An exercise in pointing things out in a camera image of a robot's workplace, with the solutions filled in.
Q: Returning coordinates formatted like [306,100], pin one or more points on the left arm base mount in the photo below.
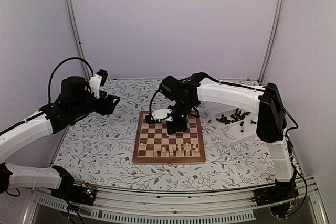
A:
[69,192]

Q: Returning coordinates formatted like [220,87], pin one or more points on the white chess queen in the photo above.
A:
[163,152]

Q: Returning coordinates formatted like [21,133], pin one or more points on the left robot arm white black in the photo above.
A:
[17,137]

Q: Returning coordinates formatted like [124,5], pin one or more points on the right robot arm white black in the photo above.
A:
[263,101]

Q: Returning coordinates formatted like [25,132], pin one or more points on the wooden chess board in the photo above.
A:
[155,136]

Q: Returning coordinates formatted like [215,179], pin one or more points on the aluminium frame post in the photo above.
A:
[271,41]
[74,29]

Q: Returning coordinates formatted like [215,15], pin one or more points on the left aluminium frame post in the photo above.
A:
[74,29]

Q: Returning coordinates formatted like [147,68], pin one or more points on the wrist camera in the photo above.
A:
[158,116]
[96,81]

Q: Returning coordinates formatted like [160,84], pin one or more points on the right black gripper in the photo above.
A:
[171,128]

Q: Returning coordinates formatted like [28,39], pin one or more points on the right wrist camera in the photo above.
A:
[158,116]

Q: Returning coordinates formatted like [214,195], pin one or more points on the white divided tray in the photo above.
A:
[249,133]

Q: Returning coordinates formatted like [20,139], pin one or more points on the right aluminium frame post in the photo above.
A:
[271,41]

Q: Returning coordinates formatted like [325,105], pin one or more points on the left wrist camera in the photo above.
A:
[96,81]

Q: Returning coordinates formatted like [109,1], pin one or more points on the front aluminium rail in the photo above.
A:
[219,206]

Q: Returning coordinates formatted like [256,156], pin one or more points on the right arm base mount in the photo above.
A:
[280,198]

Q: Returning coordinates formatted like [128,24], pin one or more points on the white chess bishop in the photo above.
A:
[156,153]
[179,152]

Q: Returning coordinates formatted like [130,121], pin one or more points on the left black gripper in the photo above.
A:
[106,106]

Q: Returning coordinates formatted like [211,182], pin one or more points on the pile of dark chess pieces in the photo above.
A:
[236,117]

